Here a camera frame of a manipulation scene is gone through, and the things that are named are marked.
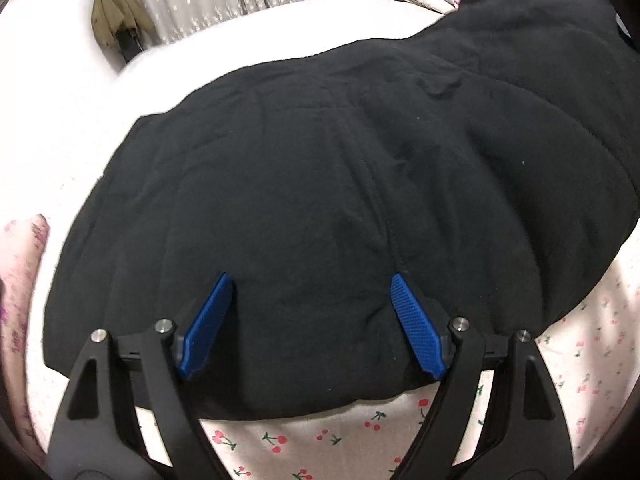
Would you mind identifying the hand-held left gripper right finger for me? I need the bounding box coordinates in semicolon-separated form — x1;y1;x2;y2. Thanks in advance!
390;273;574;480

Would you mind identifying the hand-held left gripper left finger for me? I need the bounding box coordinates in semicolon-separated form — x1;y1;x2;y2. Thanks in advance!
45;272;237;480

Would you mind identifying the black long coat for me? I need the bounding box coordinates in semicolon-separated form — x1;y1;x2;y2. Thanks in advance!
42;0;640;420

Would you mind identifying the cherry print bed sheet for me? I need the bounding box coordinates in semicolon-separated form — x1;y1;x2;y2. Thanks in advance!
22;250;638;480

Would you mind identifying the pink floral quilt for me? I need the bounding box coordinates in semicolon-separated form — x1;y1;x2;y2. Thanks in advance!
0;212;52;436

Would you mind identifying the grey bed cover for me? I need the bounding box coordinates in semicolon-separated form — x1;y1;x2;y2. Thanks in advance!
0;0;451;241

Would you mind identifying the dark hanging garment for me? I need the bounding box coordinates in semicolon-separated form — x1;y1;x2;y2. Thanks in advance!
115;29;147;64

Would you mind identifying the olive green hanging jacket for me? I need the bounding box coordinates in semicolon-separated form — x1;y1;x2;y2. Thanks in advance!
90;0;157;51

